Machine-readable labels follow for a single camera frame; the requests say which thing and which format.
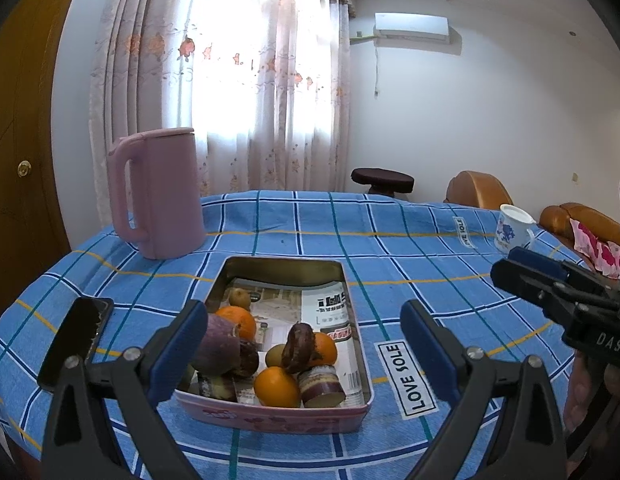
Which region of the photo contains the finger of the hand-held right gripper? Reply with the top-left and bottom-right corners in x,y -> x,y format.
506,246 -> 620,296
491,259 -> 620,331

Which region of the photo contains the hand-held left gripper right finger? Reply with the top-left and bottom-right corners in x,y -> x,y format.
400,299 -> 569,480

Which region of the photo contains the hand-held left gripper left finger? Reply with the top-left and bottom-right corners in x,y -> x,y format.
40,299 -> 209,480

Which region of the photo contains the large purple sweet potato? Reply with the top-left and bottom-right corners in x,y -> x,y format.
191,312 -> 243,376

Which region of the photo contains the orange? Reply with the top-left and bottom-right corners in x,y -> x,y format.
215,306 -> 258,343
310,331 -> 338,367
253,366 -> 302,408

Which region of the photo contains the pink metal tin box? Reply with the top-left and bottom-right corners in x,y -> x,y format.
172,256 -> 375,433

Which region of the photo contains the cut sweet potato piece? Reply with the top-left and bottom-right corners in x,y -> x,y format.
297,364 -> 345,408

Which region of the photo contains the dark curved sweet potato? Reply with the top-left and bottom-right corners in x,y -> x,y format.
282,322 -> 318,375

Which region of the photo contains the person's right hand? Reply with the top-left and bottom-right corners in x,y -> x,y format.
563,352 -> 593,436

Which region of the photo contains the white mug with blue print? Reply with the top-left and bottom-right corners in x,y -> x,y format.
492,204 -> 537,253

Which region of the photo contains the pale sweet potato piece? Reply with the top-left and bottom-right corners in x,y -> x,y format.
197,372 -> 238,403

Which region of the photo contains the pink floral cloth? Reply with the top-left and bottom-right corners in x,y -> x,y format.
570,217 -> 620,281

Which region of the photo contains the brown leather chair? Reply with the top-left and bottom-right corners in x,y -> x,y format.
539,202 -> 620,261
444,170 -> 513,211

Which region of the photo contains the small purple sweet potato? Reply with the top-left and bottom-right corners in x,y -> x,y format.
234,339 -> 259,378

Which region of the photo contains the black smartphone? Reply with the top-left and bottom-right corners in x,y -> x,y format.
37,296 -> 115,393

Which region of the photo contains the newspaper sheet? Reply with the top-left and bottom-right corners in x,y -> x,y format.
225,280 -> 365,406

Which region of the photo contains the blue plaid tablecloth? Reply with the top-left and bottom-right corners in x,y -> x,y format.
0,190 -> 598,480

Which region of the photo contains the pink electric kettle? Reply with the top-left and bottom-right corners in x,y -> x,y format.
107,127 -> 208,261

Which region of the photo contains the dark round stool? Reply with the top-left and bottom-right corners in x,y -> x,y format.
351,167 -> 415,198

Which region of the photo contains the white air conditioner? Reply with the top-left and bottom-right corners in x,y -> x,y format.
372,11 -> 449,43

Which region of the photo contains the sheer floral curtain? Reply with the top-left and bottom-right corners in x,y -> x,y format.
88,0 -> 355,198

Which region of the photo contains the brown wooden door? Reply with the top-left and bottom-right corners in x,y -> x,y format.
0,0 -> 90,256

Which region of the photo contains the air conditioner cable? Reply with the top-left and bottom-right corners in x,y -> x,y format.
349,32 -> 381,98

